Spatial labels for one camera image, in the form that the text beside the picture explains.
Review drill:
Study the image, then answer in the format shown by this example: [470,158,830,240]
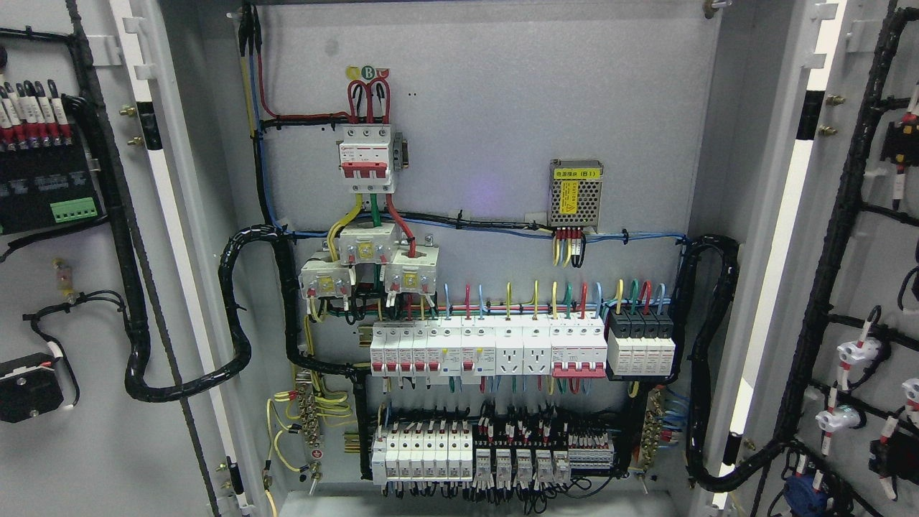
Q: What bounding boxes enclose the black digital power meter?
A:
[1,136,102,235]

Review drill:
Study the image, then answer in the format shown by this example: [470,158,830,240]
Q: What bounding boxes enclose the metal mesh power supply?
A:
[547,159,603,228]

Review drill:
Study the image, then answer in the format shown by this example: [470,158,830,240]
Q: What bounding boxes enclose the grey cabinet door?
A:
[689,0,919,517]
[2,1,269,516]

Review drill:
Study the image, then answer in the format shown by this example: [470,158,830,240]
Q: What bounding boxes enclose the black cable conduit left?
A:
[65,0,374,480]

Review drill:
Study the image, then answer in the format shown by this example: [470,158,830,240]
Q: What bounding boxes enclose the black white surge protector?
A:
[607,310,676,377]

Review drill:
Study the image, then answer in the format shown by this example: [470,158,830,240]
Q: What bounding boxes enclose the brass ground terminal bar left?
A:
[294,370,324,493]

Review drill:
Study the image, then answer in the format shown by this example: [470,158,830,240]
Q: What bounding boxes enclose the white socket breaker row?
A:
[370,315,607,385]

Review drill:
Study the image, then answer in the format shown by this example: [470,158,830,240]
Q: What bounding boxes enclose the lower relay terminal row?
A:
[370,405,617,501]

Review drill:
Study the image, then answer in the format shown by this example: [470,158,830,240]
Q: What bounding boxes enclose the white current transformers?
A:
[299,223,439,299]

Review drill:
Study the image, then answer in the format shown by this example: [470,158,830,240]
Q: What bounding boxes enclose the black cable conduit right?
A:
[671,234,790,493]

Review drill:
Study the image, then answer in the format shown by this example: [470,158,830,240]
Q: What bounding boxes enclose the brass ground terminal bar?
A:
[294,370,324,493]
[640,387,666,455]

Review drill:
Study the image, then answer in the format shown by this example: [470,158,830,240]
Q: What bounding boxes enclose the black cable conduit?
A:
[671,234,790,493]
[65,0,374,480]

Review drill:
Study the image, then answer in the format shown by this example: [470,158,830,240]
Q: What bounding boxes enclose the red main circuit breaker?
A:
[338,124,407,195]

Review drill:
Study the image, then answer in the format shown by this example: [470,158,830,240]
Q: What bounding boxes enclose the brass ground terminal bar right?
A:
[640,387,666,455]

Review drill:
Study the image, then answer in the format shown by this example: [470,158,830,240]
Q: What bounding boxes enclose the white rotary selector switch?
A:
[1,353,63,423]

